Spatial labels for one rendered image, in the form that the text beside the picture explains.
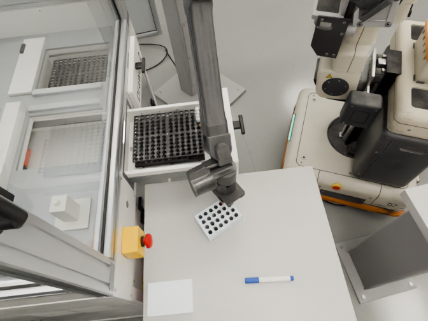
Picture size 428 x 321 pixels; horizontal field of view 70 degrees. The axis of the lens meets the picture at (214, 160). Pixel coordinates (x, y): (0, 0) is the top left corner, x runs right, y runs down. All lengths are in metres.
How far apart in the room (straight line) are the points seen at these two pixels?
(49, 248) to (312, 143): 1.43
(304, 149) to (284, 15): 1.52
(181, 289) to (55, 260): 0.46
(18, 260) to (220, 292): 0.60
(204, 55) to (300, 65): 1.81
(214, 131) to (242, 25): 2.13
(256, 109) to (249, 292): 1.47
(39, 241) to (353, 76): 1.17
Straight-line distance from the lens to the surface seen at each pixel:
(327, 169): 1.68
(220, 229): 0.95
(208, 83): 0.74
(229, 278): 0.96
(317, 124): 1.81
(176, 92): 2.27
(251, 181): 1.05
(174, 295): 0.95
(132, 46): 1.27
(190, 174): 0.77
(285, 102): 2.24
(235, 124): 0.98
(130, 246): 0.86
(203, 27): 0.74
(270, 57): 2.54
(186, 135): 0.98
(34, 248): 0.52
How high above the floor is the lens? 1.71
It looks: 61 degrees down
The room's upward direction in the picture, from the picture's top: 7 degrees counter-clockwise
